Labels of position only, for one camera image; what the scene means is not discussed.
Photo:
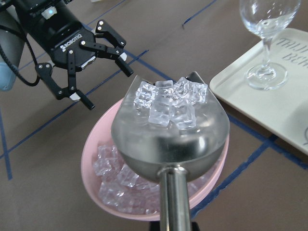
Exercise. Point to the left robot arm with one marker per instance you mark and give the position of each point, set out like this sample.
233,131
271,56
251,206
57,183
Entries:
13,39

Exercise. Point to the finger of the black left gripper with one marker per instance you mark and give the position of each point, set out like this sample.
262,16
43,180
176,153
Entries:
44,71
116,52

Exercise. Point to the clear wine glass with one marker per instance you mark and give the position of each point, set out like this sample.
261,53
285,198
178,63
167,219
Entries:
266,19

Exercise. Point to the clear ice cubes pile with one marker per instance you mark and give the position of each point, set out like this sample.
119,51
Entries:
162,105

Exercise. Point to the cream bear serving tray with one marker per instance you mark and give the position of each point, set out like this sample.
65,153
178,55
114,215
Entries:
283,111

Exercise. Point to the stainless steel ice scoop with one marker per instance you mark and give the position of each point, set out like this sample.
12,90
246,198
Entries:
169,156

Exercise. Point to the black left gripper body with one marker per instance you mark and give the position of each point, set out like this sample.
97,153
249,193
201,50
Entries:
54,27

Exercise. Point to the pink bowl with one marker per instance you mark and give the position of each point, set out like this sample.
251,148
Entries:
100,135

